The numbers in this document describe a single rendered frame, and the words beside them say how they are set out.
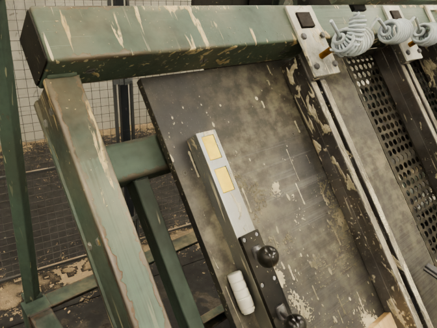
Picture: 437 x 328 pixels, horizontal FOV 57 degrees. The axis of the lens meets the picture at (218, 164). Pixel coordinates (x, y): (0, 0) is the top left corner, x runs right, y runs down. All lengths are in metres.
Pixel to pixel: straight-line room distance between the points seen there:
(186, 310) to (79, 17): 0.56
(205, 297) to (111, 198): 2.19
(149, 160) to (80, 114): 0.18
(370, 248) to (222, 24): 0.63
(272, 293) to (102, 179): 0.39
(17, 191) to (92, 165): 0.67
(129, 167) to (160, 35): 0.26
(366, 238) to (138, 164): 0.58
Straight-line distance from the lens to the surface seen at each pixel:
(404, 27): 1.20
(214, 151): 0.81
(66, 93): 0.73
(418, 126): 1.43
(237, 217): 0.80
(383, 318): 1.10
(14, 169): 1.30
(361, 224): 1.06
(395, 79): 1.44
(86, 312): 2.80
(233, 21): 0.93
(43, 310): 1.70
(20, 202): 1.36
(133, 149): 0.82
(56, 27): 0.73
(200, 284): 2.91
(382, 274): 1.08
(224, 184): 0.80
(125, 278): 0.67
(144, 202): 0.82
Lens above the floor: 1.93
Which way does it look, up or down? 25 degrees down
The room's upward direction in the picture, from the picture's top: 3 degrees clockwise
